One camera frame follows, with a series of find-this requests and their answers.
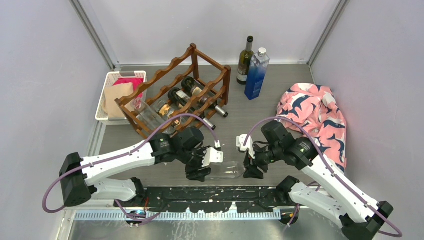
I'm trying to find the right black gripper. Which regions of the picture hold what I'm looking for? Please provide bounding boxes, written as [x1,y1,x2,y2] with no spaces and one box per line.
[243,142,282,179]

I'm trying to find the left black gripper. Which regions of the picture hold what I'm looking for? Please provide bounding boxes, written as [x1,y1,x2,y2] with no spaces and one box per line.
[177,146,213,180]

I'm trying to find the clear square slim bottle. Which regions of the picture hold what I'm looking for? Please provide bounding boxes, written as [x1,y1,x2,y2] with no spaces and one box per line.
[205,161,245,180]

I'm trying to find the clear slim glass bottle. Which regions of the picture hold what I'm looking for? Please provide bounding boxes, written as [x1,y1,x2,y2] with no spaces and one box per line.
[130,97,165,131]

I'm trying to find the dark wine bottle cream label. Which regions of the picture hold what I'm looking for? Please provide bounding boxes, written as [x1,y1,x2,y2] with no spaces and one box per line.
[167,87,217,131]

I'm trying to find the dark green wine bottle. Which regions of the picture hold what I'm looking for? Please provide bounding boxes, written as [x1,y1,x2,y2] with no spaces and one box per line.
[181,76,229,118]

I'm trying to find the brown wooden wine rack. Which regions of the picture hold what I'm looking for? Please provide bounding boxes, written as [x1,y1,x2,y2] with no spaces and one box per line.
[115,43,231,139]

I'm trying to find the blue clear square bottle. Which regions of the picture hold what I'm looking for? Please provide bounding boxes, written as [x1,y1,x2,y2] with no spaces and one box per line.
[244,47,270,100]

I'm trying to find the olive green wine bottle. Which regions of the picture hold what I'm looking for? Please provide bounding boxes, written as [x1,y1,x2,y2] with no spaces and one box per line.
[236,35,254,85]

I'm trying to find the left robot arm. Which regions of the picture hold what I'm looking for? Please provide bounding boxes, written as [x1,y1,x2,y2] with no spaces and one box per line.
[59,127,223,207]

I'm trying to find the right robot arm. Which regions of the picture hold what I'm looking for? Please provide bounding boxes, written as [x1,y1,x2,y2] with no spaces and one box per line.
[236,120,394,240]

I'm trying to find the pink shark print cloth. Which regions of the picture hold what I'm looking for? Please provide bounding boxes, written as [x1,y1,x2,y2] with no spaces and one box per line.
[276,83,347,172]

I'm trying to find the beige cloth in basket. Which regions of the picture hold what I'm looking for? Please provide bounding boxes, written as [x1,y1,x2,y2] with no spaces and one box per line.
[100,82,137,119]

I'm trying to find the white perforated plastic basket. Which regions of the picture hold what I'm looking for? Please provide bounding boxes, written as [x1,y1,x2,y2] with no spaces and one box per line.
[95,70,147,125]

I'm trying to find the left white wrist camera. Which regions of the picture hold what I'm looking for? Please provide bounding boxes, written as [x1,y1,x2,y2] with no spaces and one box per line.
[202,140,224,167]

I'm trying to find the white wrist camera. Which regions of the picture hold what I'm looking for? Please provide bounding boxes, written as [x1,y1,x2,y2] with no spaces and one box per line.
[202,140,224,167]
[236,134,255,159]

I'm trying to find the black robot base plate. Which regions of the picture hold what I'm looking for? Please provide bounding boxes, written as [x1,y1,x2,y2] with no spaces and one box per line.
[120,186,296,213]

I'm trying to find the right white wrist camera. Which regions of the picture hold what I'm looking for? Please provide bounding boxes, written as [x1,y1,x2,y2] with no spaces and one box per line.
[236,134,255,159]

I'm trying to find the white slotted cable duct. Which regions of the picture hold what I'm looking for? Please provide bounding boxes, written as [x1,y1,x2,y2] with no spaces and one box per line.
[74,209,282,221]

